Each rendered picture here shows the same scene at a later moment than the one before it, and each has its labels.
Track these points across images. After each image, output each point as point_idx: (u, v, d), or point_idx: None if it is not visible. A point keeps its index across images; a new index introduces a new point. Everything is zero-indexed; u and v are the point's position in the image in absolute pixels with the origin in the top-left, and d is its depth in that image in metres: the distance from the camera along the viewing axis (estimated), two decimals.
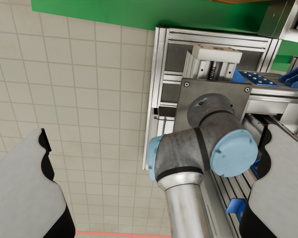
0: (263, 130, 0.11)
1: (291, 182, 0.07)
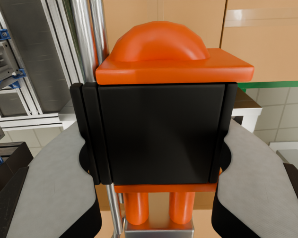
0: None
1: (250, 169, 0.08)
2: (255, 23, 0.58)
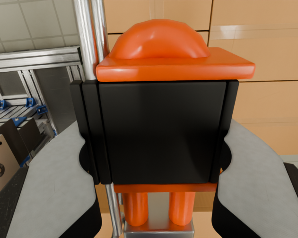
0: None
1: (250, 169, 0.08)
2: None
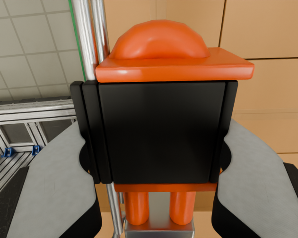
0: None
1: (250, 169, 0.08)
2: None
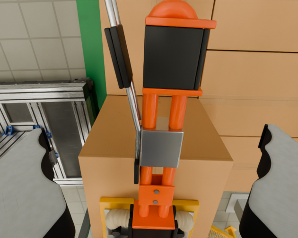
0: (263, 130, 0.11)
1: (291, 182, 0.07)
2: None
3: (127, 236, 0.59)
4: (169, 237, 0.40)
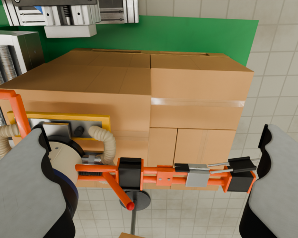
0: (263, 130, 0.11)
1: (291, 182, 0.07)
2: None
3: (71, 139, 0.66)
4: (126, 186, 0.62)
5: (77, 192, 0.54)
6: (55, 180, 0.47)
